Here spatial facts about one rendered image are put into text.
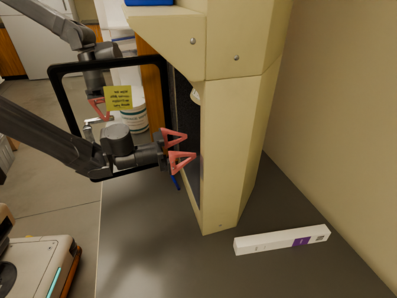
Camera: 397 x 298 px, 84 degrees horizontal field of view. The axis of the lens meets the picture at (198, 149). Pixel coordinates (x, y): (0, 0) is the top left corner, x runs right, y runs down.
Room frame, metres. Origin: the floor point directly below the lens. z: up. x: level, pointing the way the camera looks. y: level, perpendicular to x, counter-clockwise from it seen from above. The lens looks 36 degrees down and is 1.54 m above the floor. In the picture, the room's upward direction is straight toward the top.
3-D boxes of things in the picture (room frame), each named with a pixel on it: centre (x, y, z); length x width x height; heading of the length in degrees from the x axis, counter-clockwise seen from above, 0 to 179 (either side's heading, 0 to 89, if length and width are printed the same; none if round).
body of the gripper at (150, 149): (0.47, 0.13, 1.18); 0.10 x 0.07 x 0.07; 17
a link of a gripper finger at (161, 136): (0.53, 0.07, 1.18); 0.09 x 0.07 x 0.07; 107
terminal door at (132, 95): (0.61, 0.23, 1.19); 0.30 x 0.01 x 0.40; 113
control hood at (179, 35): (0.51, 0.09, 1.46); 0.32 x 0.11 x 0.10; 17
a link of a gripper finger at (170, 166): (0.46, 0.05, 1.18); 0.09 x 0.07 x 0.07; 107
